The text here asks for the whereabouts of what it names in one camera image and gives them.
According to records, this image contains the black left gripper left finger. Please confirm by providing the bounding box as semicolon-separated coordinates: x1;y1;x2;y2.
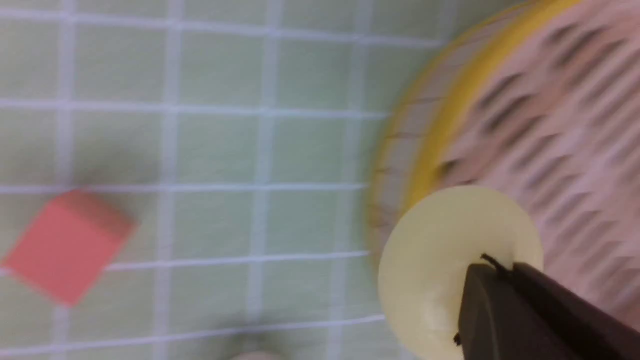
454;254;580;360

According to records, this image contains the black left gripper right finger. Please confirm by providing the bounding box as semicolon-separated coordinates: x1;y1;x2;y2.
510;262;640;360

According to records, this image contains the yellow bun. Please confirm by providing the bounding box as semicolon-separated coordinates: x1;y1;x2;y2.
378;186;544;360

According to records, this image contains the bamboo steamer tray yellow rim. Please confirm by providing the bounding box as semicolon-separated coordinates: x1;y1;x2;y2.
366;0;640;329

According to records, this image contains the green checkered tablecloth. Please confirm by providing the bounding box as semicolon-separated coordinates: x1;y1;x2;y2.
1;0;515;360

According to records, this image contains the red foam cube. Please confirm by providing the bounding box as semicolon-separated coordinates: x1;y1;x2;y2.
2;189;137;307

